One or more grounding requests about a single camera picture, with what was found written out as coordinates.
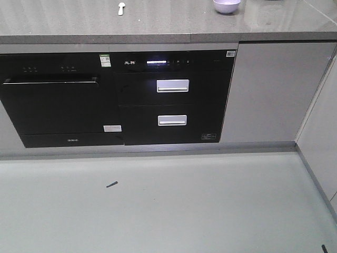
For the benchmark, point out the purple plastic bowl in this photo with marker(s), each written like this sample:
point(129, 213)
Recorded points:
point(226, 6)

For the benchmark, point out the black two-drawer sterilizer cabinet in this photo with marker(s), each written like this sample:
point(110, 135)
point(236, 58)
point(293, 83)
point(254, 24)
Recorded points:
point(135, 75)

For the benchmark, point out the silver upper drawer handle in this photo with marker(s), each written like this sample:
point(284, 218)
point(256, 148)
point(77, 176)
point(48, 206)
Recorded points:
point(172, 86)

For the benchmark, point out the grey cabinet door panel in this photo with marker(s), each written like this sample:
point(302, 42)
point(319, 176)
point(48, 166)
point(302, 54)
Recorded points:
point(271, 90)

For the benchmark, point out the black built-in dishwasher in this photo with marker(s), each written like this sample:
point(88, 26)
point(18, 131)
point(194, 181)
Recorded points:
point(61, 99)

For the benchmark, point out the mint green plastic spoon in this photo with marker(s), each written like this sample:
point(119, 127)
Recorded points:
point(121, 6)

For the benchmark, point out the silver lower drawer handle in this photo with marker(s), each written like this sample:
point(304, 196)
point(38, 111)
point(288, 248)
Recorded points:
point(171, 120)

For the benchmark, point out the silver drawer handle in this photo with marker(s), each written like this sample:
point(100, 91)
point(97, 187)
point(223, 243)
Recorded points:
point(172, 86)
point(171, 120)

